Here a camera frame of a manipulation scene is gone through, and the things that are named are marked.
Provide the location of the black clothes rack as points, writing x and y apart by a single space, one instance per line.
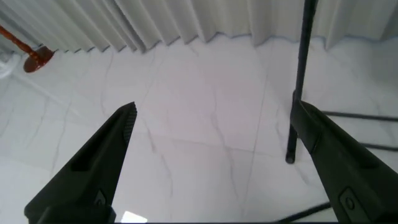
303 46

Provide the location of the white curtain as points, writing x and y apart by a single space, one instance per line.
186 15

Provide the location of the red-brown floor stand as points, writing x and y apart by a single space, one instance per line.
37 59

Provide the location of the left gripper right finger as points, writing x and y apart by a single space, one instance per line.
348 174

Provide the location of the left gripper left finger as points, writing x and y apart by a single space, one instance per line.
93 168

